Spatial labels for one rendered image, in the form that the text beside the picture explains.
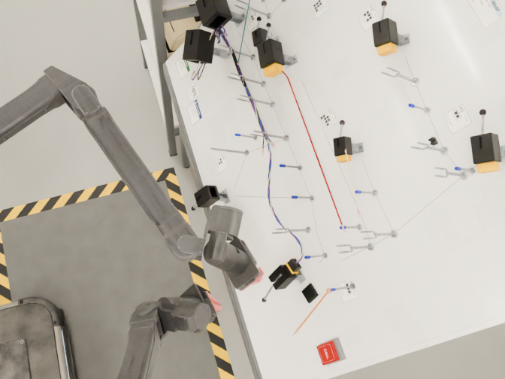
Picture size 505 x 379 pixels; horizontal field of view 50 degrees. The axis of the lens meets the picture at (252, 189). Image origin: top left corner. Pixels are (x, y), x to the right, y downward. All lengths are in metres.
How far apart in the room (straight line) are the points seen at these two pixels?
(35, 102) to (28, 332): 1.33
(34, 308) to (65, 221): 0.51
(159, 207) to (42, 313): 1.33
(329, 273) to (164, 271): 1.28
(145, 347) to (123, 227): 1.60
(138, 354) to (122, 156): 0.40
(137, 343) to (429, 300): 0.65
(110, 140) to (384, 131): 0.64
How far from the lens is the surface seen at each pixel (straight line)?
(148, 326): 1.16
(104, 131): 1.18
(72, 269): 2.64
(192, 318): 1.18
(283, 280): 1.41
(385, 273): 1.34
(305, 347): 1.51
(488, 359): 2.84
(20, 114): 1.23
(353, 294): 1.40
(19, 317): 2.40
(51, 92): 1.23
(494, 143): 1.15
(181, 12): 1.91
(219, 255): 1.10
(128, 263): 2.60
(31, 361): 2.37
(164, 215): 1.11
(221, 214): 1.12
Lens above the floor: 2.50
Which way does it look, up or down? 67 degrees down
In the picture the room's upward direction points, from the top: 13 degrees clockwise
